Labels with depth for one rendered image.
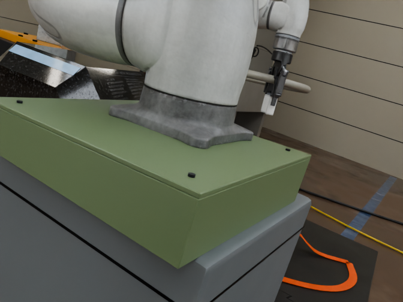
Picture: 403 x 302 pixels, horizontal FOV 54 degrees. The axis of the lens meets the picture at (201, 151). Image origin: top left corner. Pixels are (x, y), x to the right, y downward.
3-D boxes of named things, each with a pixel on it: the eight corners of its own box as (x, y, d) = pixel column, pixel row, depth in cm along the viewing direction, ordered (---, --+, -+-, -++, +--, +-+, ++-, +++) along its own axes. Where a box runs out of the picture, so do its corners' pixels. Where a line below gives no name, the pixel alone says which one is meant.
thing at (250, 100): (182, 126, 490) (200, 58, 468) (229, 124, 600) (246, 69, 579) (223, 144, 461) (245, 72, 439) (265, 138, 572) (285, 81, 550)
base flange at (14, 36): (-6, 35, 230) (-5, 26, 229) (59, 45, 273) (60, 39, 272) (51, 56, 211) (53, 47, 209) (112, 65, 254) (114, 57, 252)
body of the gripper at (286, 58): (297, 54, 143) (290, 79, 145) (287, 54, 151) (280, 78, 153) (279, 49, 141) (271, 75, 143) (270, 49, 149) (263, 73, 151)
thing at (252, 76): (179, 63, 179) (180, 57, 178) (263, 85, 203) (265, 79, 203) (237, 74, 137) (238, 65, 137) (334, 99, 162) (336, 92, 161)
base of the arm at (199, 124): (263, 138, 72) (271, 108, 71) (200, 150, 53) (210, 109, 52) (182, 111, 80) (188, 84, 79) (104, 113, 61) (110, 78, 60)
